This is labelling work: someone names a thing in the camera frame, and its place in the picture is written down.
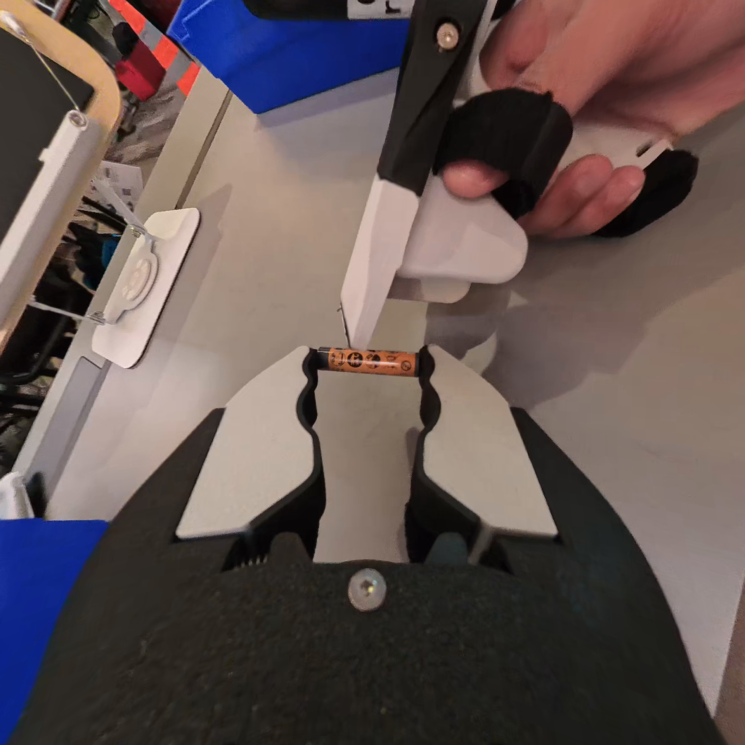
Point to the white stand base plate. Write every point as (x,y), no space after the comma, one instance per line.
(169,244)

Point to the red storage bin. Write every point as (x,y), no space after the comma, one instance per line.
(139,73)

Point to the white mounting bar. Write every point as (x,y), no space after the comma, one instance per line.
(52,192)

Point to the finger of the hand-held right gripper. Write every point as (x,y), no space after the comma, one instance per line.
(378,262)

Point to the person's right hand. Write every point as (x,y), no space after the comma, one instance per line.
(628,58)

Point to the orange battery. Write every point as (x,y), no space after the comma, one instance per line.
(372,361)

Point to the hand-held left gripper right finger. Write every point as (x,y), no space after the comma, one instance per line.
(486,460)

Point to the printed paper sheets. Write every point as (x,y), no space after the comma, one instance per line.
(119,180)

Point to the blue storage bin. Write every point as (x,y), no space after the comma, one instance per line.
(291,64)
(35,611)

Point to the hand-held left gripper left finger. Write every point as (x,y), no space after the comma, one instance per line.
(256,460)

